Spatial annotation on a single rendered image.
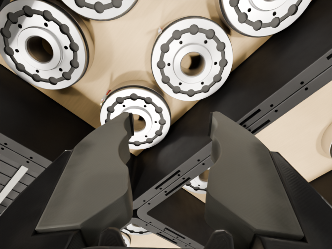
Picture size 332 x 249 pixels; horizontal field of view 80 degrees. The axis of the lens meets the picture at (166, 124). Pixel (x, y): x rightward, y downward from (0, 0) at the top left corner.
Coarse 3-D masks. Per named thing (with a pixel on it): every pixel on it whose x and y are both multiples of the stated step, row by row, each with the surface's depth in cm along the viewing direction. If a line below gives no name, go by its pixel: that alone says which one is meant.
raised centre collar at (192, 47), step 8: (184, 48) 23; (192, 48) 23; (200, 48) 23; (176, 56) 24; (208, 56) 24; (176, 64) 24; (208, 64) 24; (176, 72) 25; (200, 72) 25; (208, 72) 25; (184, 80) 25; (192, 80) 25; (200, 80) 25
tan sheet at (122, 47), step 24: (144, 0) 24; (168, 0) 24; (192, 0) 24; (96, 24) 25; (120, 24) 25; (144, 24) 25; (48, 48) 26; (96, 48) 27; (120, 48) 27; (144, 48) 27; (240, 48) 27; (96, 72) 28; (120, 72) 28; (144, 72) 28; (72, 96) 30; (96, 96) 30; (168, 96) 30; (96, 120) 32
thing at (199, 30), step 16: (176, 32) 23; (192, 32) 23; (208, 32) 23; (224, 32) 23; (160, 48) 24; (176, 48) 24; (208, 48) 24; (224, 48) 24; (160, 64) 25; (224, 64) 25; (160, 80) 26; (176, 80) 26; (208, 80) 26; (224, 80) 26; (176, 96) 27; (192, 96) 27
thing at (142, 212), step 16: (320, 80) 19; (304, 96) 20; (272, 112) 21; (256, 128) 22; (208, 160) 24; (192, 176) 25; (160, 192) 27; (144, 208) 28; (160, 224) 30; (192, 240) 33
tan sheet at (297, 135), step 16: (320, 96) 31; (288, 112) 32; (304, 112) 32; (320, 112) 32; (272, 128) 34; (288, 128) 34; (304, 128) 34; (320, 128) 34; (272, 144) 35; (288, 144) 36; (304, 144) 36; (320, 144) 36; (288, 160) 37; (304, 160) 38; (320, 160) 38; (304, 176) 40; (192, 192) 41
